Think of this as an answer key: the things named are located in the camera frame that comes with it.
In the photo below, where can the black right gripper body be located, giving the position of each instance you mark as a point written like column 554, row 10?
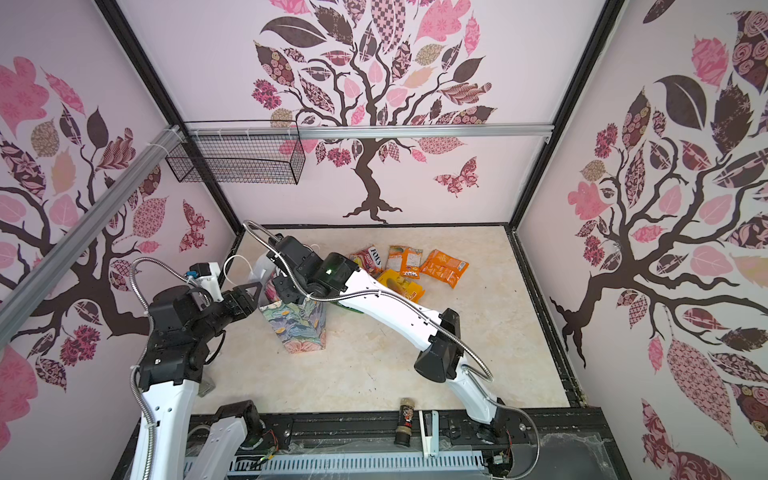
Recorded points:
column 290, row 290

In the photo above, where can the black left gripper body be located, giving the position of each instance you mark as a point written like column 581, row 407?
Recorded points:
column 216, row 316

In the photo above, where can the floral paper gift bag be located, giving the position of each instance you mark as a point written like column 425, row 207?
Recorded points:
column 299, row 327

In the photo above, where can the yellow snack packet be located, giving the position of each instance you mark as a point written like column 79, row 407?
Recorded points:
column 401, row 285

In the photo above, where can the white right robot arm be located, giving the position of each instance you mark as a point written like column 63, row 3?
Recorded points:
column 443, row 357

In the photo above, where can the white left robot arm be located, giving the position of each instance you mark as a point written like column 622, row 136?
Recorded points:
column 166, row 381

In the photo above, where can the yellow-pink Fox's candy packet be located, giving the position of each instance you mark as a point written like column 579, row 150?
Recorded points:
column 368, row 259

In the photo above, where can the small orange snack packet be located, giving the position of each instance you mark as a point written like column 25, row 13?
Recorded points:
column 405, row 260

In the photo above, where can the brown cylindrical bottle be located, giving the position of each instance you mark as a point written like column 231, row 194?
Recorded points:
column 403, row 431

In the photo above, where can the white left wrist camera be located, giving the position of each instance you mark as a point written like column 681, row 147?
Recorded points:
column 205, row 275

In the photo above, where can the black wire basket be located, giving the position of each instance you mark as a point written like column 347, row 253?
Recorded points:
column 264, row 152

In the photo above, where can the aluminium rail back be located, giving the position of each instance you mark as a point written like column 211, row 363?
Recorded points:
column 381, row 132

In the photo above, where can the aluminium rail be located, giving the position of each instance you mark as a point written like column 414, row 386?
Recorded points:
column 24, row 299
column 381, row 132

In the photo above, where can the aluminium rail left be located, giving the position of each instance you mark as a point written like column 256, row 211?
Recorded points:
column 24, row 299

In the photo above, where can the white clip bracket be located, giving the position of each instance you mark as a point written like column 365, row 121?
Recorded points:
column 429, row 433

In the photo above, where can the grey slotted cable duct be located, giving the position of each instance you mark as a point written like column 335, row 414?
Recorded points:
column 358, row 463

